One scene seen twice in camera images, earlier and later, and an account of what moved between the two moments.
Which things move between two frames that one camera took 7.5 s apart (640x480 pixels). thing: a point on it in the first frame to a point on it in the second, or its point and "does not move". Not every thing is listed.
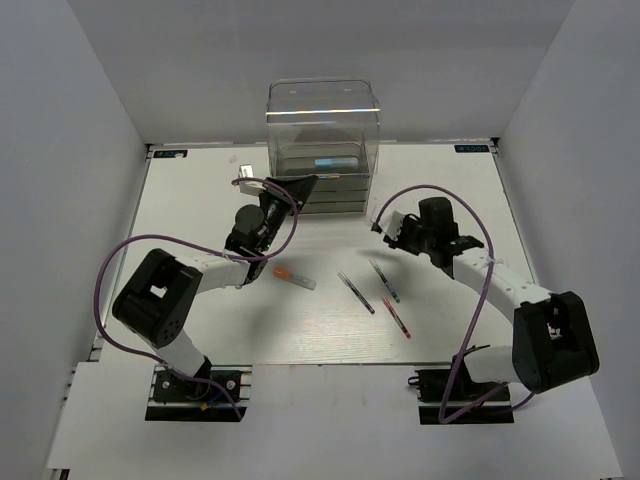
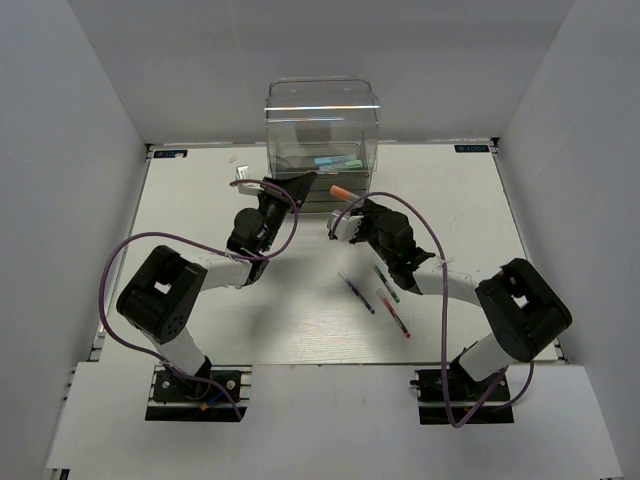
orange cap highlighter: (286, 274) to (342, 193)
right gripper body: (417, 238) to (369, 231)
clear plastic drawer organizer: (328, 128) does not move
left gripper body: (275, 210) does not move
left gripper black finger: (296, 188) does not move
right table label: (471, 148) does not move
